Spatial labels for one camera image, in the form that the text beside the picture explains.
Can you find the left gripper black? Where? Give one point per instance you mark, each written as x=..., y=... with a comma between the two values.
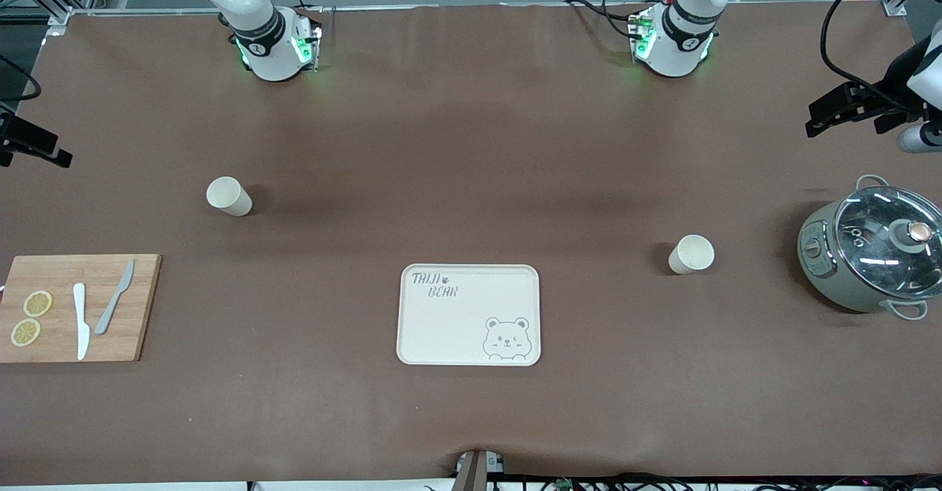
x=893, y=79

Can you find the white plastic cup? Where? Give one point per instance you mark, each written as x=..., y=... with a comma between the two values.
x=229, y=196
x=692, y=254

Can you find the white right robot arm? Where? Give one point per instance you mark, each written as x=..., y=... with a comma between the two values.
x=257, y=42

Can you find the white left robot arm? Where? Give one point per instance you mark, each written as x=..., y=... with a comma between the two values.
x=677, y=46

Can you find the white bear print tray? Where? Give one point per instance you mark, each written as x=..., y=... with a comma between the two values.
x=456, y=329

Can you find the glass pot lid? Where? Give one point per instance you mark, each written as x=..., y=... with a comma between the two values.
x=876, y=248

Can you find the yellow lemon slice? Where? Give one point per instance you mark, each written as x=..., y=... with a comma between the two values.
x=26, y=332
x=37, y=303

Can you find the green electric cooking pot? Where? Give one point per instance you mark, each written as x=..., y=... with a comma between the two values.
x=828, y=277

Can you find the grey plastic knife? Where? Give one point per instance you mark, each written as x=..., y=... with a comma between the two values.
x=110, y=307

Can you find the white plastic knife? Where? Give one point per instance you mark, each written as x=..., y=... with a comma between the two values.
x=82, y=322

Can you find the wooden cutting board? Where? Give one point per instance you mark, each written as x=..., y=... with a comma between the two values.
x=125, y=344

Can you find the brown table mat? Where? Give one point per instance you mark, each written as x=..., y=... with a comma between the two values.
x=471, y=145

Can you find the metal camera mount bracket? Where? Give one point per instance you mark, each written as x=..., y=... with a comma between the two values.
x=475, y=472

